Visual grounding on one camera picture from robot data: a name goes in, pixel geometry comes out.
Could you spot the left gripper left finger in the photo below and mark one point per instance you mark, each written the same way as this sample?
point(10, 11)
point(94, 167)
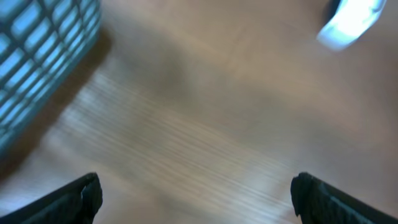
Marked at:
point(76, 202)

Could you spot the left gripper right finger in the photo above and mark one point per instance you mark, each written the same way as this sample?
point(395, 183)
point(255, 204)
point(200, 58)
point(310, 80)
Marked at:
point(317, 202)

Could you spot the white barcode scanner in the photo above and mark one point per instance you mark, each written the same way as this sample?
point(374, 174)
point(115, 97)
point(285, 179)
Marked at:
point(347, 21)

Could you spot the grey plastic shopping basket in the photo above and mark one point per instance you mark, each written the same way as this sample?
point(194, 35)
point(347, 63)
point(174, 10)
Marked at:
point(42, 41)

